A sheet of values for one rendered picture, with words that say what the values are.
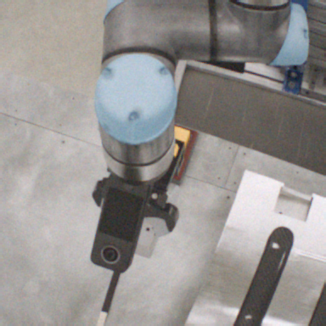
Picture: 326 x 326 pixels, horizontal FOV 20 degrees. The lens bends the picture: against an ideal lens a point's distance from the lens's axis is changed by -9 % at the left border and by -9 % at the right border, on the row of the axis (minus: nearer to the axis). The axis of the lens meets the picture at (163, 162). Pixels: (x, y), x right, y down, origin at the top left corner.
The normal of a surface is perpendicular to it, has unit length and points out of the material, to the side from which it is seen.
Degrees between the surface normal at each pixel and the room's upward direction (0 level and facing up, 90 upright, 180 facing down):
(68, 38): 0
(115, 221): 32
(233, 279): 3
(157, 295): 0
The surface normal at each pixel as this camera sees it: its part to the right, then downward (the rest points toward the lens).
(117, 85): 0.00, -0.37
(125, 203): -0.18, 0.15
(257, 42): -0.01, 0.59
